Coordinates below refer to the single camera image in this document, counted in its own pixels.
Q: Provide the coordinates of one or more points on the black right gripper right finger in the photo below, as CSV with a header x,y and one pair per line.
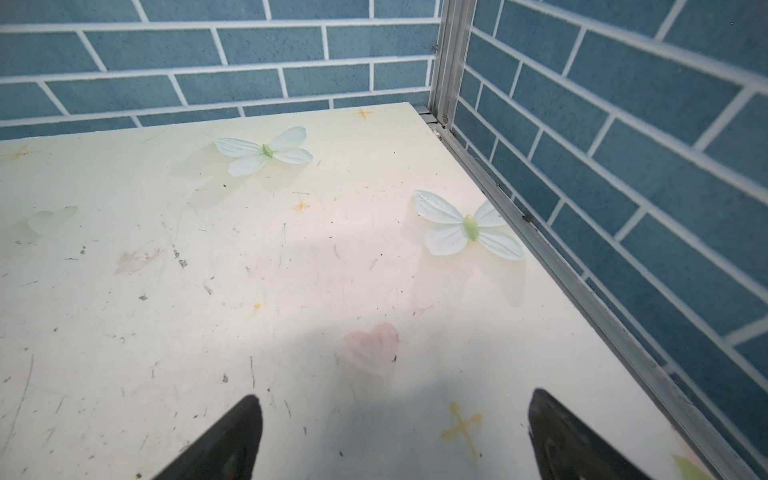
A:
x,y
567,448

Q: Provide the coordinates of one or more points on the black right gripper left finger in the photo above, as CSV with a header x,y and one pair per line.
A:
x,y
227,450

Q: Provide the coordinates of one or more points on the aluminium corner frame post right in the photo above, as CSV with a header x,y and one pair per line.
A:
x,y
626,141

